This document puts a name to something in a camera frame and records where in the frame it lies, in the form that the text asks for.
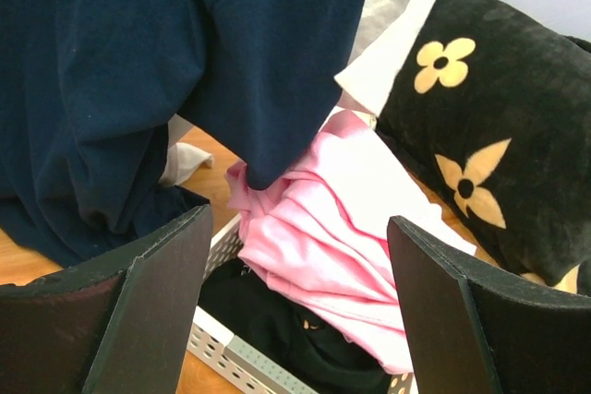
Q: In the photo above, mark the black floral blanket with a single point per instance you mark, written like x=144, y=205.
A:
x=491, y=111

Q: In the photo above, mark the black t shirt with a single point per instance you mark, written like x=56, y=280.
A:
x=291, y=335

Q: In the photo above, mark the navy blue t shirt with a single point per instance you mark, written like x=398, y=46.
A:
x=88, y=88

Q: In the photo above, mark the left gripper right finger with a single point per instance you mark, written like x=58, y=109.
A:
x=474, y=328

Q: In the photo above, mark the white plastic basket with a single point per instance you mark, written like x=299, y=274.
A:
x=226, y=353

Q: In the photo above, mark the white t shirt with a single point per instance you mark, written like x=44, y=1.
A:
x=392, y=20

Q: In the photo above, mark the pink t shirt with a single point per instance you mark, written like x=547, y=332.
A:
x=318, y=234

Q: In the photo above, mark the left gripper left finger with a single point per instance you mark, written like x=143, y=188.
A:
x=117, y=323

